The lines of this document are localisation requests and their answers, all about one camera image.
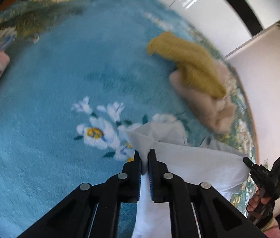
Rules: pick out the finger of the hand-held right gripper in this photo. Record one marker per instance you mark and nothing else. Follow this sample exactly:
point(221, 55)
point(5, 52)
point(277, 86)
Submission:
point(248, 163)

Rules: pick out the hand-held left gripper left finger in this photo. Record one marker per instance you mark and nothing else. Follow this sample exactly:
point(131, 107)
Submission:
point(137, 178)

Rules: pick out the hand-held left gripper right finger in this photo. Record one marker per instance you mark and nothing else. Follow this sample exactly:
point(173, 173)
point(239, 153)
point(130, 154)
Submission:
point(151, 178)

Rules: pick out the light blue garment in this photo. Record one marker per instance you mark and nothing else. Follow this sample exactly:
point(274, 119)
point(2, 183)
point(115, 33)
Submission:
point(192, 163)

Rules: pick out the person's right forearm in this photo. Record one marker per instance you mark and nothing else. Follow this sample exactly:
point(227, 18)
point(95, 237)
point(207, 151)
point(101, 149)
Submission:
point(270, 228)

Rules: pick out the person's right hand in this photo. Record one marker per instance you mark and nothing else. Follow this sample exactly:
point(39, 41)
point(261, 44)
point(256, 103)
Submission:
point(253, 200)

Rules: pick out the pink fuzzy sweater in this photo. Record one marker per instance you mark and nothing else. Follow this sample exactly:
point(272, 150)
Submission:
point(211, 109)

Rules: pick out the mustard knitted sweater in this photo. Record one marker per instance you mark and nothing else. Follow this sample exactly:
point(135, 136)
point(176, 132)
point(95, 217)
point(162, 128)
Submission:
point(189, 59)

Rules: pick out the teal floral blanket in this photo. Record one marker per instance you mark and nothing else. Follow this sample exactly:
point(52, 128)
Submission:
point(43, 91)

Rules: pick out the white wardrobe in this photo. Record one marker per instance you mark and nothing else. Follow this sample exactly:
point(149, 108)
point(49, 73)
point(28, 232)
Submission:
point(204, 2)

